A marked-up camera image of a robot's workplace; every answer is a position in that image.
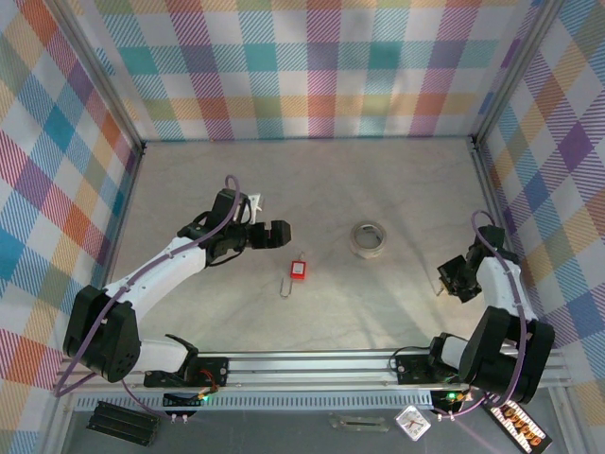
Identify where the red padlock with white label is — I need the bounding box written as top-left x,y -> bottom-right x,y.
277,257 -> 309,301

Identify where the clear tape roll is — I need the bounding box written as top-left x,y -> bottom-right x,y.
350,219 -> 389,260

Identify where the black electronics module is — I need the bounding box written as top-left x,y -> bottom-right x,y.
163,392 -> 209,409
432,390 -> 474,410

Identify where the small white clock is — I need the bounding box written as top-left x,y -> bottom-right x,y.
393,405 -> 432,444

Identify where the black card with orange print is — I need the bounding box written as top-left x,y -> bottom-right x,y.
486,399 -> 553,453

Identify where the black finned block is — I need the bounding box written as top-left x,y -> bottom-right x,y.
87,400 -> 160,446

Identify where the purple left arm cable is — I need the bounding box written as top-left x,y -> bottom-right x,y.
52,174 -> 243,398

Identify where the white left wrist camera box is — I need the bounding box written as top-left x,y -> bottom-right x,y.
241,192 -> 265,224

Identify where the aluminium frame floor rail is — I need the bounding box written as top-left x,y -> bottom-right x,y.
467,136 -> 538,318
101,146 -> 146,289

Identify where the short purple base cable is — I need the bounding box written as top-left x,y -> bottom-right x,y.
120,377 -> 190,422
432,387 -> 493,422

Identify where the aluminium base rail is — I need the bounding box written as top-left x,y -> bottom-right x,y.
70,352 -> 568,393

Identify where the white slotted cable duct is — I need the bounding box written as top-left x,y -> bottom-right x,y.
75,394 -> 434,411

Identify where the aluminium frame post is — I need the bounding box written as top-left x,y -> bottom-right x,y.
471,0 -> 566,148
46,0 -> 147,157

